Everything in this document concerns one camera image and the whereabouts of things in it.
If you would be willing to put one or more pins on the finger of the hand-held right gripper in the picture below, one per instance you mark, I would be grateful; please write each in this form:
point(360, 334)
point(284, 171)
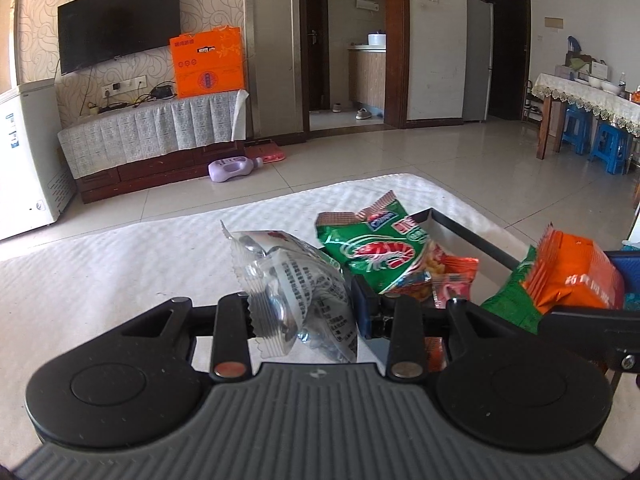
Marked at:
point(631, 280)
point(590, 330)

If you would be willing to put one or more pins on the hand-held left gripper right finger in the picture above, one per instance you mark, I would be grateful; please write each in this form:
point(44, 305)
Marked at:
point(364, 305)

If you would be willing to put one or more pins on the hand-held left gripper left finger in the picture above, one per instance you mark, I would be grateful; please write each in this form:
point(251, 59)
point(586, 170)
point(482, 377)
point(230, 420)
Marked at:
point(231, 330)

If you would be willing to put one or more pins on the green shrimp snack bag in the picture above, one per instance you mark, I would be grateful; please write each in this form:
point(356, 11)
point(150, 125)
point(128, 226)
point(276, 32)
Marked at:
point(380, 255)

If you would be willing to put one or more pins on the orange snack packet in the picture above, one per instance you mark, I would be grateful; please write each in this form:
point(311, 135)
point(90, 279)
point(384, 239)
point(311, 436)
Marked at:
point(570, 265)

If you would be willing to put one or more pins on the silver snack packet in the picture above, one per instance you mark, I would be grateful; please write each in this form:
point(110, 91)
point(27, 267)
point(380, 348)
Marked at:
point(300, 280)

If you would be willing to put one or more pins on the purple detergent bottle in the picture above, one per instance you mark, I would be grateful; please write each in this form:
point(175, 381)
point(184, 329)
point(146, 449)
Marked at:
point(230, 170)

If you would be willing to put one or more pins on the wooden dining table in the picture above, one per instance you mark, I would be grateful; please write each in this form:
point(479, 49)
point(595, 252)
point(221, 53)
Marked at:
point(544, 130)

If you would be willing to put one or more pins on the dark wooden tv cabinet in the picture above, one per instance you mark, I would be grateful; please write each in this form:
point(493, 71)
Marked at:
point(150, 175)

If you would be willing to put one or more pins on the red floor mat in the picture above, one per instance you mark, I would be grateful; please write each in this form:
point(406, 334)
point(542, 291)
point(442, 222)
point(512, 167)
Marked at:
point(265, 154)

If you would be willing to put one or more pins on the dining table with lace cloth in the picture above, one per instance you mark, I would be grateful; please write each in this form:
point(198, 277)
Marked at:
point(590, 100)

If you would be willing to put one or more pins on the grey shoe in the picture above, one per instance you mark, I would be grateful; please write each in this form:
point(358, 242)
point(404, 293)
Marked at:
point(364, 114)

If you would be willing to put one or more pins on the white bowl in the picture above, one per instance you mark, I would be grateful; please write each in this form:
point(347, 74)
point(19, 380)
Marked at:
point(611, 86)
point(595, 80)

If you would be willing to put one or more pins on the shoe rack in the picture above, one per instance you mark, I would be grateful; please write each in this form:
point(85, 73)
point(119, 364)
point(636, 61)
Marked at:
point(531, 100)

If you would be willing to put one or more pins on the white patterned cabinet cloth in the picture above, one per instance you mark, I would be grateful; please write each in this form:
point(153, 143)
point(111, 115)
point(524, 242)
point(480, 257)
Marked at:
point(150, 135)

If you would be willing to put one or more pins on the white carton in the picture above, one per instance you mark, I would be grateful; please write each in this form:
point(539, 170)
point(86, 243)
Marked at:
point(599, 69)

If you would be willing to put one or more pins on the wooden kitchen cabinet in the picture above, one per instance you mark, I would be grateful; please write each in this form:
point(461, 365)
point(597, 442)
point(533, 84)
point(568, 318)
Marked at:
point(367, 80)

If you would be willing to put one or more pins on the black router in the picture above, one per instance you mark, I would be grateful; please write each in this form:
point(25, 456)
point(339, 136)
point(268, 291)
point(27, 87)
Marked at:
point(163, 92)

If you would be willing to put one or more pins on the power strip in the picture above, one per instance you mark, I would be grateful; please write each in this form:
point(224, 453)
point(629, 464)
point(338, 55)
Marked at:
point(107, 108)

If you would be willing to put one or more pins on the dark wooden door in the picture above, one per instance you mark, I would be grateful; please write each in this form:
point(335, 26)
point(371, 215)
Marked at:
point(510, 55)

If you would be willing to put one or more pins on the white pot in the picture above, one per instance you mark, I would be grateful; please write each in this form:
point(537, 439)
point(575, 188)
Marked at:
point(376, 39)

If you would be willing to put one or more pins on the white chest freezer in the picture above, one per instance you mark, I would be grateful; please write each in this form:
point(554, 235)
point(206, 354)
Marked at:
point(25, 160)

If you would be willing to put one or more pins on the silver refrigerator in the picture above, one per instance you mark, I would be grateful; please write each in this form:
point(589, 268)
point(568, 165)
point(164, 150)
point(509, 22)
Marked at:
point(477, 60)

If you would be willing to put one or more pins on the orange gift box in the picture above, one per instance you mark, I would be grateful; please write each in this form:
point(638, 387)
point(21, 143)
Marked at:
point(207, 62)

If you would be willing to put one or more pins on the white wall sockets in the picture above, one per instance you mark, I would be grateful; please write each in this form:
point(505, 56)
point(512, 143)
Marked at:
point(124, 86)

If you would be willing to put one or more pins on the beige wall panel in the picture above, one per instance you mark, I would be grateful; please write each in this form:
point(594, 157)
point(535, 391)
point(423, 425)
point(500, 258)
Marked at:
point(553, 22)

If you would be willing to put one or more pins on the white wall heater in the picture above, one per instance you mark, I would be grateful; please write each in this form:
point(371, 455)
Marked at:
point(366, 5)

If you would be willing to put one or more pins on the black wall television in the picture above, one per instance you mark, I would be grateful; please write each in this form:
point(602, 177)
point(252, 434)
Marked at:
point(117, 25)

